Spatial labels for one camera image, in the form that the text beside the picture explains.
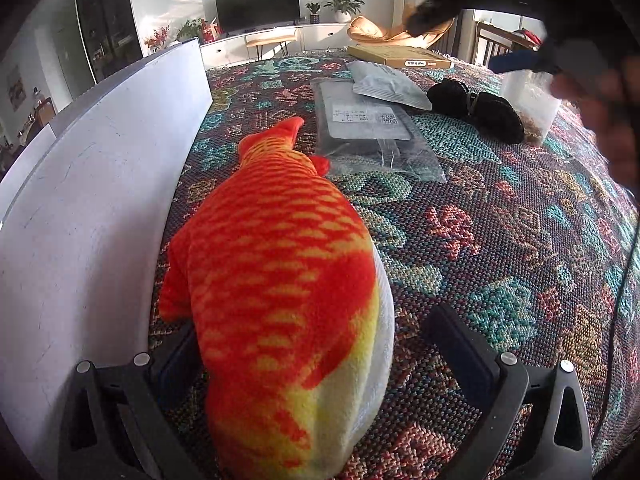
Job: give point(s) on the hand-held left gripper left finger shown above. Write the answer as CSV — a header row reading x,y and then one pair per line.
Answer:
x,y
172,375

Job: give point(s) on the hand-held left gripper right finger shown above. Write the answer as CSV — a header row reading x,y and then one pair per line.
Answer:
x,y
460,355

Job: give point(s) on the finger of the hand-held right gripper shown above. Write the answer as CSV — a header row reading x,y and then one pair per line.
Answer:
x,y
515,61

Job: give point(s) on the orange fish plush toy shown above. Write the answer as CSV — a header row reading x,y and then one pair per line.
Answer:
x,y
280,285

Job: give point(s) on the white cardboard box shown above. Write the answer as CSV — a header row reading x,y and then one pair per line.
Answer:
x,y
100,210

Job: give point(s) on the person's right hand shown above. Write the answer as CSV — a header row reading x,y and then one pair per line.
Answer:
x,y
610,140

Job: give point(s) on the wooden railing bench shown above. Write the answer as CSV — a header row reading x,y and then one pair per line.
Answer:
x,y
492,45

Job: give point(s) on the red clothes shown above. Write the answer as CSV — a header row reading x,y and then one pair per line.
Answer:
x,y
531,37

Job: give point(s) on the clear jar with black lid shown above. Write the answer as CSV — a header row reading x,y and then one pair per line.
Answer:
x,y
530,105

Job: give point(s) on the black rolled cloth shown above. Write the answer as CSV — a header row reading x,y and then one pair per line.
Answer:
x,y
495,115

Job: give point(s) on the patterned woven blanket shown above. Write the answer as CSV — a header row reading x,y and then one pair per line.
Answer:
x,y
500,260

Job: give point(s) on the flat yellow box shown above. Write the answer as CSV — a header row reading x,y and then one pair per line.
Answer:
x,y
390,52

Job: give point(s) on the light grey plastic packet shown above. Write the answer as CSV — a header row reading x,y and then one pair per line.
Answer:
x,y
390,82

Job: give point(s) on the orange lounge chair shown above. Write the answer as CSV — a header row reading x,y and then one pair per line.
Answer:
x,y
370,27

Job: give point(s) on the large plant in white pot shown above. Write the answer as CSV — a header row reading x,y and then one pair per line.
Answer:
x,y
344,7

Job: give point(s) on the clear packet with label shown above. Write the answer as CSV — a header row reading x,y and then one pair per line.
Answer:
x,y
350,152

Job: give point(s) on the white television cabinet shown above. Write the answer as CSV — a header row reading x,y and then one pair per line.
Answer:
x,y
320,35

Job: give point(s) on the small plant in black pot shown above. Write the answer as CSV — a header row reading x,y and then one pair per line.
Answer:
x,y
313,14

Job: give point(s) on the wooden stool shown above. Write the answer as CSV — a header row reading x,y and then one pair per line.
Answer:
x,y
270,39

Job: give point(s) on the black television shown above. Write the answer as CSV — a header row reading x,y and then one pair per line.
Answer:
x,y
257,7

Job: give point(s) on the wooden chair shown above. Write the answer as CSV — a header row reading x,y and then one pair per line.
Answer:
x,y
42,115

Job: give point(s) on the red gift boxes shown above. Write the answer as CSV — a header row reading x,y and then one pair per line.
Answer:
x,y
210,32

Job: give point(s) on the bushy green plant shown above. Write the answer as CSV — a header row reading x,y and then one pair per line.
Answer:
x,y
189,30

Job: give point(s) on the red flowers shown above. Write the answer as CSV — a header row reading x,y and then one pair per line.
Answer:
x,y
157,39

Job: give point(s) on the black display cabinet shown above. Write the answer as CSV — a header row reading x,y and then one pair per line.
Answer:
x,y
107,20

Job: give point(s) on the framed wall picture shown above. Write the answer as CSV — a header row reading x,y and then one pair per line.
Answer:
x,y
15,87

